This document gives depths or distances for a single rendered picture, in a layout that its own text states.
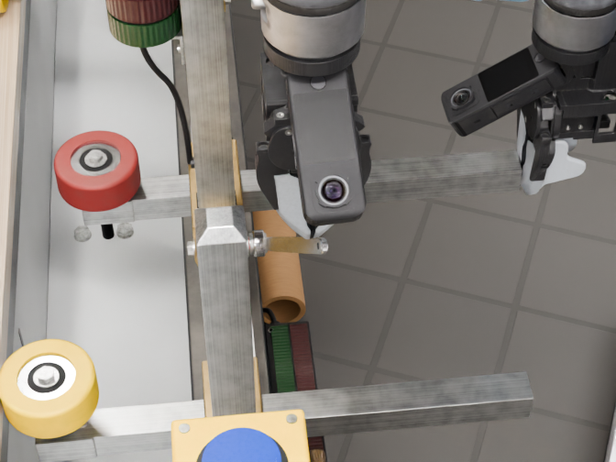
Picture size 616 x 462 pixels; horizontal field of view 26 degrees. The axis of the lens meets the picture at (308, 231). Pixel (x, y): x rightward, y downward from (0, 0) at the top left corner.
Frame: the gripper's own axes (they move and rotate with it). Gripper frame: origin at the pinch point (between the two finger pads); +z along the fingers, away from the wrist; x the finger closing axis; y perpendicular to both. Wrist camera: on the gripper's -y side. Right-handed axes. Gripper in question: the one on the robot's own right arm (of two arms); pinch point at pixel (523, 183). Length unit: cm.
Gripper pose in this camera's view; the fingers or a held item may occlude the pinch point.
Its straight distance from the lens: 137.5
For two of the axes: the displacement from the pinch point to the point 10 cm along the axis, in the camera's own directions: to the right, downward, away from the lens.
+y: 9.9, -0.8, 0.7
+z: 0.0, 6.7, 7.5
